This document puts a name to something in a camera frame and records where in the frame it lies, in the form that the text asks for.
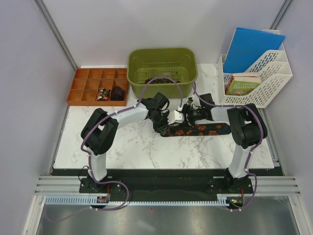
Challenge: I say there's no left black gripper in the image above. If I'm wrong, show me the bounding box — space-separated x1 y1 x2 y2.
150 112 174 135

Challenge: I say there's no black orange floral tie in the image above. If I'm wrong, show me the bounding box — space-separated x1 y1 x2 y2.
160 123 231 137

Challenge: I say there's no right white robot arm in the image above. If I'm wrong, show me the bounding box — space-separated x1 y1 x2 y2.
182 94 268 193

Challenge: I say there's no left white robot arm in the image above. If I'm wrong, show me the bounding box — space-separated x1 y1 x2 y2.
81 93 172 192

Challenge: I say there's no dark tie in basin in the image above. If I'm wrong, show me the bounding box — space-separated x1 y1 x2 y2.
143 77 181 84

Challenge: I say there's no olive green plastic basin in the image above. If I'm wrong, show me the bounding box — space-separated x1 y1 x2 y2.
127 47 198 98

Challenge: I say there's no green treehouse book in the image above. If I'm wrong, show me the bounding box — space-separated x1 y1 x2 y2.
225 72 262 96

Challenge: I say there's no rolled dark navy tie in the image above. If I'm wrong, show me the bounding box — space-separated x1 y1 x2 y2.
111 86 125 101

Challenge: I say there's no rolled colourful floral tie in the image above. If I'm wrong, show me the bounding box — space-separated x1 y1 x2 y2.
96 88 111 101

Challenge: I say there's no orange compartment tray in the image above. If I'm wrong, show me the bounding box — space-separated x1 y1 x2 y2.
67 68 129 106

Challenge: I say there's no blue folder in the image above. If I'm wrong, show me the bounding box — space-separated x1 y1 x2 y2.
223 27 286 73

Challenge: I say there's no white file organizer rack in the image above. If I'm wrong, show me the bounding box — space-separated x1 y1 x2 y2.
218 30 292 108

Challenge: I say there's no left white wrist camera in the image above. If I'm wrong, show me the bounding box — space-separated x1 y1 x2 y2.
168 110 184 124

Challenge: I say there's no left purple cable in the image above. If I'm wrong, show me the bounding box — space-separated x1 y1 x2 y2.
45 76 184 223

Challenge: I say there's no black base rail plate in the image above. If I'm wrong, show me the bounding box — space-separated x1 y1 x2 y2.
51 167 255 203

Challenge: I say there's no aluminium frame rail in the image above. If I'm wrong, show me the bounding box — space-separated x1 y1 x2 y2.
35 176 300 196

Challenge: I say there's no grey slotted cable duct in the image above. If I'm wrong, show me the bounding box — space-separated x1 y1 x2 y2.
45 195 236 206

